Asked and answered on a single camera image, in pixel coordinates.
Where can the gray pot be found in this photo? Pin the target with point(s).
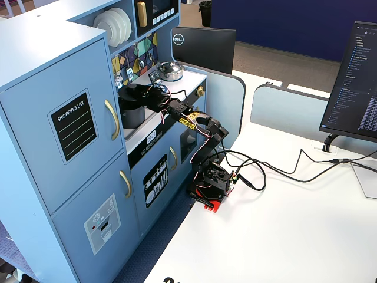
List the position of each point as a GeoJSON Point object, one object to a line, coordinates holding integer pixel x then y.
{"type": "Point", "coordinates": [132, 118]}

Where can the gray ice dispenser sticker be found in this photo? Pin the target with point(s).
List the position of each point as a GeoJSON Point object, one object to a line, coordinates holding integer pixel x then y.
{"type": "Point", "coordinates": [101, 224]}

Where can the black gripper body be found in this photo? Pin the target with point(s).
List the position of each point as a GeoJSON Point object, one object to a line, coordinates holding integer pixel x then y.
{"type": "Point", "coordinates": [146, 96]}

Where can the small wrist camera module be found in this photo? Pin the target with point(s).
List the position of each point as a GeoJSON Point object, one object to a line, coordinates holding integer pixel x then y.
{"type": "Point", "coordinates": [155, 78]}

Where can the monitor with dark screen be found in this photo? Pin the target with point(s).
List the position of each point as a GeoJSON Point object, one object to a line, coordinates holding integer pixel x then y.
{"type": "Point", "coordinates": [353, 88]}

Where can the black trash can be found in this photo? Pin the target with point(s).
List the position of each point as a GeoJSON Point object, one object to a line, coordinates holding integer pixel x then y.
{"type": "Point", "coordinates": [205, 13]}

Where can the black and red robot base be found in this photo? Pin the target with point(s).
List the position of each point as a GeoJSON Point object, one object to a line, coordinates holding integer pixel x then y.
{"type": "Point", "coordinates": [215, 180]}

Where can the black dishwasher rack sticker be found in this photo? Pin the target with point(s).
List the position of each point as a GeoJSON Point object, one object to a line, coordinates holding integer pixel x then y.
{"type": "Point", "coordinates": [156, 182]}

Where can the blue fridge door with chalkboard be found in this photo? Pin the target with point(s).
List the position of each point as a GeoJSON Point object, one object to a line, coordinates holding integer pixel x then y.
{"type": "Point", "coordinates": [29, 132]}

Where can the gray monitor base plate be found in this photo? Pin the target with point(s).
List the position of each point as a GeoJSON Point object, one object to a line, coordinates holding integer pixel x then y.
{"type": "Point", "coordinates": [366, 182]}

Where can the steel slotted spatula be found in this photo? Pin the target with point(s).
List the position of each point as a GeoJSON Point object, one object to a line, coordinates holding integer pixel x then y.
{"type": "Point", "coordinates": [129, 74]}

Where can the blue dishwasher door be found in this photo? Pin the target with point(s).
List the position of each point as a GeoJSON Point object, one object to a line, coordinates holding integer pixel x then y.
{"type": "Point", "coordinates": [137, 190]}

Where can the black table clamp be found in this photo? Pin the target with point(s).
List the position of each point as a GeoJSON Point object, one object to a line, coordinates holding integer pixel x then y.
{"type": "Point", "coordinates": [203, 202]}

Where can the light blue desk divider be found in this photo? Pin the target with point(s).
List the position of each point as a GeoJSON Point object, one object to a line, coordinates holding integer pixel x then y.
{"type": "Point", "coordinates": [232, 112]}
{"type": "Point", "coordinates": [282, 112]}

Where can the black Dell monitor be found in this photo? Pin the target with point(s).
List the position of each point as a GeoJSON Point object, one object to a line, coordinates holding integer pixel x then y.
{"type": "Point", "coordinates": [206, 50]}

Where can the small steel spoon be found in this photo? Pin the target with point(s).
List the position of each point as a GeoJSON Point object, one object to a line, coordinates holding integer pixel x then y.
{"type": "Point", "coordinates": [151, 56]}

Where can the black shopping list board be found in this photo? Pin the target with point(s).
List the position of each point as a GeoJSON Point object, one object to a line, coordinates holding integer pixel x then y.
{"type": "Point", "coordinates": [73, 126]}

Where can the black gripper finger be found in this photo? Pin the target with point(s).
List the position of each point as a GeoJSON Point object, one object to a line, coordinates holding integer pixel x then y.
{"type": "Point", "coordinates": [145, 99]}
{"type": "Point", "coordinates": [142, 88]}

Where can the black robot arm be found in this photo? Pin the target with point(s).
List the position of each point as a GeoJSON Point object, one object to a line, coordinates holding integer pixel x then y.
{"type": "Point", "coordinates": [216, 132]}

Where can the controller circuit board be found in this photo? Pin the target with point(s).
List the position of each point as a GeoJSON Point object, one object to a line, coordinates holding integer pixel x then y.
{"type": "Point", "coordinates": [234, 178]}

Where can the blue fridge door with dispenser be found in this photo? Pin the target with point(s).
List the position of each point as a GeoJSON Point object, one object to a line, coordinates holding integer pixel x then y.
{"type": "Point", "coordinates": [67, 227]}

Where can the gold stove knob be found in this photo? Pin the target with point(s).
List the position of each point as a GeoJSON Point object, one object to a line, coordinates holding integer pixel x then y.
{"type": "Point", "coordinates": [200, 91]}

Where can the steel skimmer spoon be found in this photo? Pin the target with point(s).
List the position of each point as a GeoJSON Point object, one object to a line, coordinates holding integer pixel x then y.
{"type": "Point", "coordinates": [118, 81]}

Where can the blue toy kitchen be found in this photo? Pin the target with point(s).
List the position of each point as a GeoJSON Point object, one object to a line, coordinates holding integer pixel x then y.
{"type": "Point", "coordinates": [29, 59]}

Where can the shiny steel pot lid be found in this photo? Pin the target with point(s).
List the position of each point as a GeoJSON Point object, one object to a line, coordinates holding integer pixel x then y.
{"type": "Point", "coordinates": [169, 67]}

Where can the dark gray pot lid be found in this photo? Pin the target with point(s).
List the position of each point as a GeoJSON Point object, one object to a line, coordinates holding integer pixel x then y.
{"type": "Point", "coordinates": [129, 98]}

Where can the white plate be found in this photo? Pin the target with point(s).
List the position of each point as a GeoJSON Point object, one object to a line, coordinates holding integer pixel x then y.
{"type": "Point", "coordinates": [126, 20]}
{"type": "Point", "coordinates": [117, 23]}
{"type": "Point", "coordinates": [103, 28]}

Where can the black microwave door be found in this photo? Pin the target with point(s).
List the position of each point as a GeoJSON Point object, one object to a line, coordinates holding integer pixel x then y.
{"type": "Point", "coordinates": [160, 9]}

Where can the steel ladle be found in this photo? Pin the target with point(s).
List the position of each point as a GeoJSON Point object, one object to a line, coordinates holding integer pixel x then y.
{"type": "Point", "coordinates": [141, 63]}

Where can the small black device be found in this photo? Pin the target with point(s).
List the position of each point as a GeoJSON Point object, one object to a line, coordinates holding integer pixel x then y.
{"type": "Point", "coordinates": [170, 280]}

